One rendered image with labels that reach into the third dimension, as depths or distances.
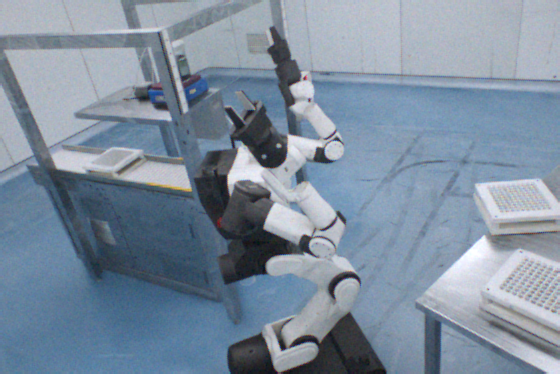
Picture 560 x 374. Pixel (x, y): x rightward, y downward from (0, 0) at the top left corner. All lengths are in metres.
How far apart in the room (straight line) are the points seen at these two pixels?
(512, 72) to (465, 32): 0.63
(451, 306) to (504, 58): 4.07
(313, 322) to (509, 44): 3.92
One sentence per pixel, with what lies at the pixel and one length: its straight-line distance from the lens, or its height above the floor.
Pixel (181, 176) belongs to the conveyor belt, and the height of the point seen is 0.80.
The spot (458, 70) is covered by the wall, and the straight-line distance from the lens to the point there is 5.51.
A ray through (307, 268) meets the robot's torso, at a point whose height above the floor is 0.73.
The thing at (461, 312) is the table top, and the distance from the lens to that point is 1.55.
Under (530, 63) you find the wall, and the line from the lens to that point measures 5.37.
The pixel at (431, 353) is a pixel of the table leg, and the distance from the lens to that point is 1.73.
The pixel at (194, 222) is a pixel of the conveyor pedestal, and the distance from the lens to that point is 2.49.
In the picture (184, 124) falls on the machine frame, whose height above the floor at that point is 1.22.
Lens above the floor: 1.93
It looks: 30 degrees down
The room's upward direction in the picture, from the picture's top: 10 degrees counter-clockwise
